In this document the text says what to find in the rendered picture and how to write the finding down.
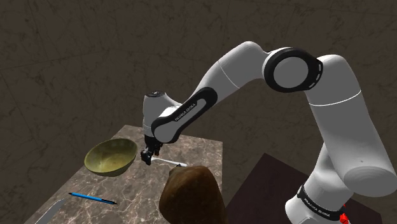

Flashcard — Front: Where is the grey knife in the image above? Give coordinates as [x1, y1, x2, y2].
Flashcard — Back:
[33, 198, 66, 224]

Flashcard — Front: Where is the blue pen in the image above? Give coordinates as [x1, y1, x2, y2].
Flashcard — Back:
[68, 192, 118, 206]

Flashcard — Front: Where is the brown rounded object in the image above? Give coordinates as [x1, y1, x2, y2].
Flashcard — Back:
[158, 165, 229, 224]

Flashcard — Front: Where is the white slender utensil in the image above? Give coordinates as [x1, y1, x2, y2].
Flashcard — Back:
[150, 156, 188, 168]

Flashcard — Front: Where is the olive green bowl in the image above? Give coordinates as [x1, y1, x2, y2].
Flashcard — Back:
[83, 138, 139, 178]

